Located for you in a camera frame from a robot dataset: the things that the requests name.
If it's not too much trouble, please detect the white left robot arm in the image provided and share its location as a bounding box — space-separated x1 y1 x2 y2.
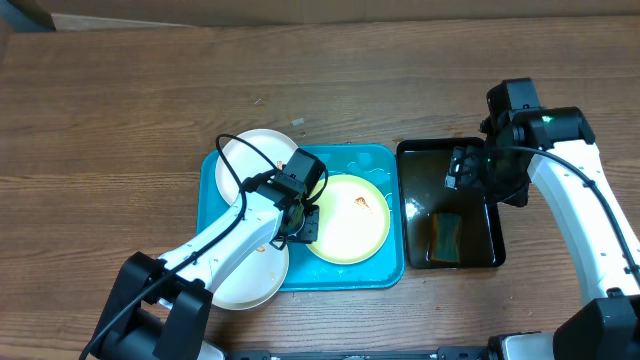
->
81 149 328 359

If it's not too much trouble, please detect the black water tray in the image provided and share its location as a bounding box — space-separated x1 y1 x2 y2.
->
396 138 506 269

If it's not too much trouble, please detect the green yellow sponge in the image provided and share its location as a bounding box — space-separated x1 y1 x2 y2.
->
429 213 462 263

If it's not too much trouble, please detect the white plate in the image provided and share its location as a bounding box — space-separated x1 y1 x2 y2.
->
215 129 298 205
212 244 289 311

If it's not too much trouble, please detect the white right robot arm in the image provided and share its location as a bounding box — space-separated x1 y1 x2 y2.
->
445 78 639 360

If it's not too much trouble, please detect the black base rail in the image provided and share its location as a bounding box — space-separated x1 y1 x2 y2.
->
225 346 498 360

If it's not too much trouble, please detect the yellow plate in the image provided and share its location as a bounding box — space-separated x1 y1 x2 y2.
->
308 174 391 265

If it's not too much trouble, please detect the cardboard wall panel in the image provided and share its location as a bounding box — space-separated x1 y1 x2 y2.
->
1 0 639 29

